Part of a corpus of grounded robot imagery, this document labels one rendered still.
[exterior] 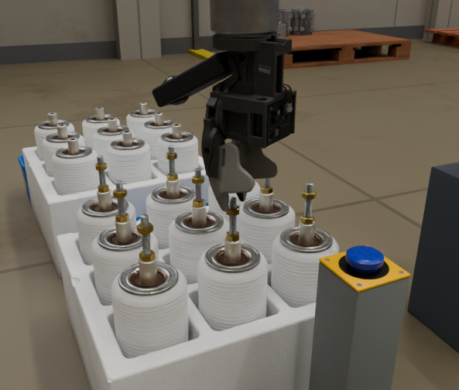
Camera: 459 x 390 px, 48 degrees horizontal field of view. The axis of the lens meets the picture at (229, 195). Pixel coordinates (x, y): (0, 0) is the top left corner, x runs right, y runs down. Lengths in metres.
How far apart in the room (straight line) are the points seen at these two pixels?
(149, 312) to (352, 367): 0.24
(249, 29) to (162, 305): 0.33
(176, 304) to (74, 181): 0.54
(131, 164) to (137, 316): 0.55
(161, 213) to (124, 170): 0.30
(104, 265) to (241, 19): 0.38
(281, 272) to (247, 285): 0.09
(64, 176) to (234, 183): 0.58
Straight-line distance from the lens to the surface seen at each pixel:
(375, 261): 0.57
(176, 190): 0.89
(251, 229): 0.82
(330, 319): 0.61
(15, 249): 1.33
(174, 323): 0.66
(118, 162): 1.15
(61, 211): 1.11
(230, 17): 0.57
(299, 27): 4.18
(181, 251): 0.78
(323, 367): 0.65
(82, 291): 0.80
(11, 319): 1.09
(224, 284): 0.67
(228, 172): 0.62
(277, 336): 0.71
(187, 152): 1.18
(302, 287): 0.74
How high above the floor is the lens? 0.61
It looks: 24 degrees down
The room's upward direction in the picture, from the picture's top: straight up
